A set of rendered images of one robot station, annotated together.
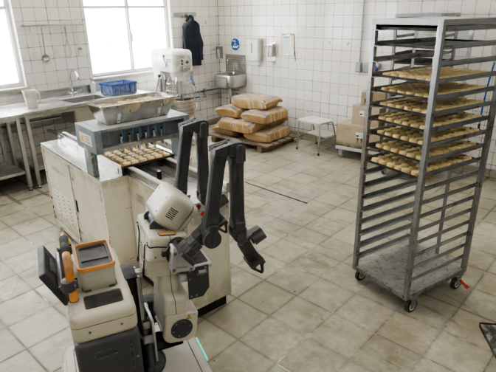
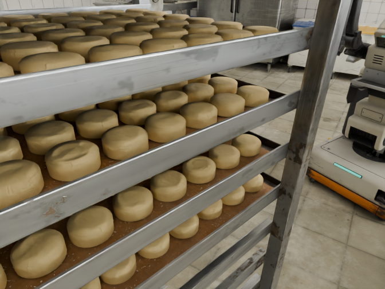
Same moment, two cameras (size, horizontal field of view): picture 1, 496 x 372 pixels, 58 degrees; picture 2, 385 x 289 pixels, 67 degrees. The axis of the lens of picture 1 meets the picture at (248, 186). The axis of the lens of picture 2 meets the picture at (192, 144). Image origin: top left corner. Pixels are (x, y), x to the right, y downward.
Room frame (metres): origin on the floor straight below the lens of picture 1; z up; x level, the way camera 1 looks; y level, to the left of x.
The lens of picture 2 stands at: (3.18, -1.03, 1.30)
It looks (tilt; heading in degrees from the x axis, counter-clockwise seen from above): 30 degrees down; 169
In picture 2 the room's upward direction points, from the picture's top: 1 degrees clockwise
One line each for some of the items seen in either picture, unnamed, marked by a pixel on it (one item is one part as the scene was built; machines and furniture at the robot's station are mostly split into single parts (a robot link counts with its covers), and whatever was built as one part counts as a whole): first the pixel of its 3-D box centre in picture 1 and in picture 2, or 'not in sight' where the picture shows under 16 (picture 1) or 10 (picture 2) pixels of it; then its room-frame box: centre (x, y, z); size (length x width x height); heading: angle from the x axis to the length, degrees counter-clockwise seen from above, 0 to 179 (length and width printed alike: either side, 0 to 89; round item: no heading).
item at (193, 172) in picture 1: (148, 152); not in sight; (3.29, 0.76, 0.87); 2.01 x 0.03 x 0.07; 40
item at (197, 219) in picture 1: (207, 209); not in sight; (2.45, 0.24, 0.77); 0.24 x 0.04 x 0.14; 130
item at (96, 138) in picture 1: (136, 141); not in sight; (3.12, 0.80, 1.01); 0.72 x 0.33 x 0.34; 130
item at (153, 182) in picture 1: (112, 160); not in sight; (3.11, 0.98, 0.87); 2.01 x 0.03 x 0.07; 40
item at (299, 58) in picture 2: not in sight; (309, 46); (-1.21, 1.73, 0.38); 0.64 x 0.54 x 0.77; 140
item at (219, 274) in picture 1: (179, 235); not in sight; (2.73, 0.48, 0.45); 0.70 x 0.34 x 0.90; 40
